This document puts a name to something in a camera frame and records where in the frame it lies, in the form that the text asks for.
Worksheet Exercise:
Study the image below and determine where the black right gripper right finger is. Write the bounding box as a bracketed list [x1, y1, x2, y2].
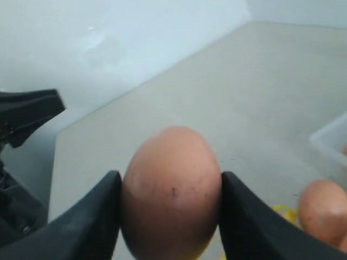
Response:
[219, 172, 346, 260]

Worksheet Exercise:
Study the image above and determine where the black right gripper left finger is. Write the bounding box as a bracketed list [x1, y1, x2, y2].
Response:
[1, 171, 122, 260]

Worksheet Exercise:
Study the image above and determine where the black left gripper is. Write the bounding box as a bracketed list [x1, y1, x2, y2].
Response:
[1, 89, 66, 148]

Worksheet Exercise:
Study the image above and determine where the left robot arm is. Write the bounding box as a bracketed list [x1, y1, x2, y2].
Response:
[1, 89, 65, 246]

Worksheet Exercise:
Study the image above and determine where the yellow plastic egg tray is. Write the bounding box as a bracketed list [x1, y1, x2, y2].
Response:
[272, 205, 300, 227]

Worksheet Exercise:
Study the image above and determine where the clear plastic container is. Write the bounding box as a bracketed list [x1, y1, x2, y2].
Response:
[310, 113, 346, 187]

